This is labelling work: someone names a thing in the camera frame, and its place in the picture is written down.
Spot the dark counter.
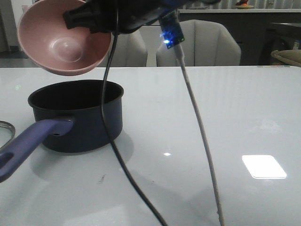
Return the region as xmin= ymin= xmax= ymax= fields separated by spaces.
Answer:
xmin=179 ymin=9 xmax=301 ymax=65

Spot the glass lid blue knob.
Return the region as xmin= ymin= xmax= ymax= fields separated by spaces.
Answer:
xmin=0 ymin=121 xmax=16 ymax=150

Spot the blue circuit board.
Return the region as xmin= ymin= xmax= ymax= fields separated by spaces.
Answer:
xmin=159 ymin=11 xmax=185 ymax=49

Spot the pink bowl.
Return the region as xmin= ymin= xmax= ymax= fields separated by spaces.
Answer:
xmin=17 ymin=0 xmax=111 ymax=76

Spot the fruit plate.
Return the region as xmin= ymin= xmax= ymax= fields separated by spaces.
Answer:
xmin=234 ymin=0 xmax=254 ymax=9

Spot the right grey chair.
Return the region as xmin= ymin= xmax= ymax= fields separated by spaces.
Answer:
xmin=156 ymin=20 xmax=241 ymax=67

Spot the black right cable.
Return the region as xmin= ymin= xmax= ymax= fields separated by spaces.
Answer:
xmin=101 ymin=0 xmax=169 ymax=226

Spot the left grey chair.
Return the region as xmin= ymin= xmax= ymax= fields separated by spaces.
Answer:
xmin=111 ymin=30 xmax=148 ymax=67

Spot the grey chair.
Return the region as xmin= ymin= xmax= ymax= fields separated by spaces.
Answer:
xmin=111 ymin=30 xmax=148 ymax=67
xmin=156 ymin=20 xmax=241 ymax=67

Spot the white cable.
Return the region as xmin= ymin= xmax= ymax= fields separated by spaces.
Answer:
xmin=175 ymin=43 xmax=225 ymax=226

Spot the beige cushion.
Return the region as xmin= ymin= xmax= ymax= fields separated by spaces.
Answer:
xmin=270 ymin=49 xmax=301 ymax=67

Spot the dark blue saucepan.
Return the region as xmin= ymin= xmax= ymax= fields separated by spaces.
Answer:
xmin=0 ymin=80 xmax=124 ymax=182

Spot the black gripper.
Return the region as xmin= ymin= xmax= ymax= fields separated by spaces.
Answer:
xmin=63 ymin=0 xmax=187 ymax=33

